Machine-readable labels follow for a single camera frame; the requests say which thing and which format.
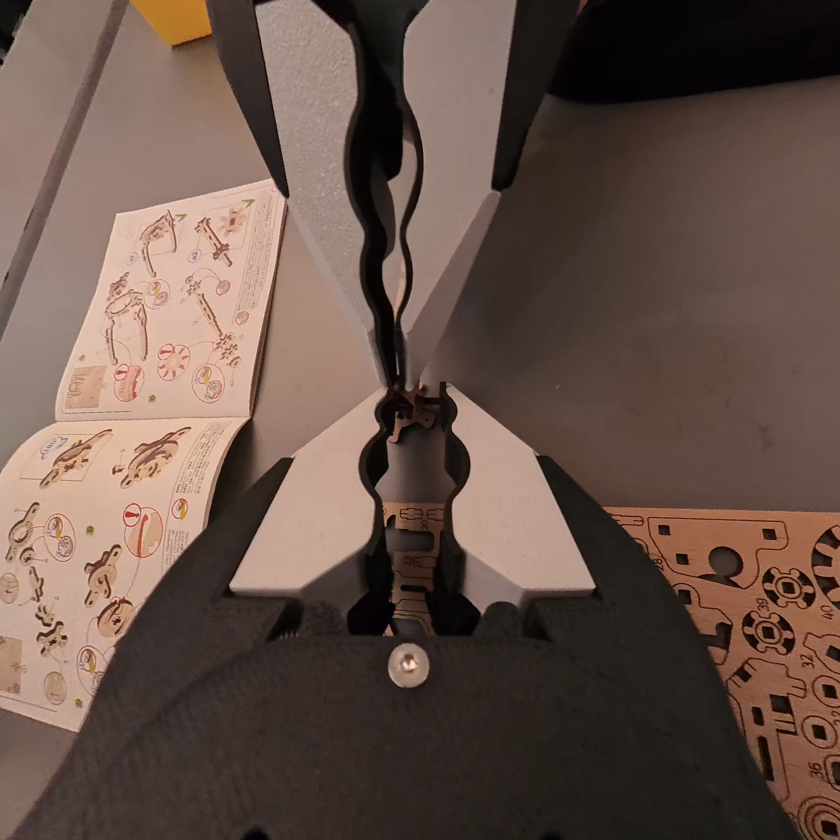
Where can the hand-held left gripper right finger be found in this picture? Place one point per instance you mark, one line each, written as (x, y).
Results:
(518, 525)

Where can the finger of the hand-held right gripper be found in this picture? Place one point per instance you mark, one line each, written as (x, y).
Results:
(308, 131)
(459, 131)

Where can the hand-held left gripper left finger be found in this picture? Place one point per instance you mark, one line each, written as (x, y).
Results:
(302, 525)

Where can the small wooden bar part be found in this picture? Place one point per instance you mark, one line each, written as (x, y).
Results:
(407, 426)

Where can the small wooden peg part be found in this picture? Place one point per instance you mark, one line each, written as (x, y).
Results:
(412, 398)

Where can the laser-cut wooden parts sheet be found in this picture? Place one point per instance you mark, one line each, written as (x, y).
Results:
(754, 538)

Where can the yellow box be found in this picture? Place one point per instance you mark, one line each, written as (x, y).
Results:
(170, 19)

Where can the open paper instruction booklet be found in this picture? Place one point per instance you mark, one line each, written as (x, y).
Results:
(197, 295)

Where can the black wrist rest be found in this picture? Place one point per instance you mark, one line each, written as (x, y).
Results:
(689, 59)

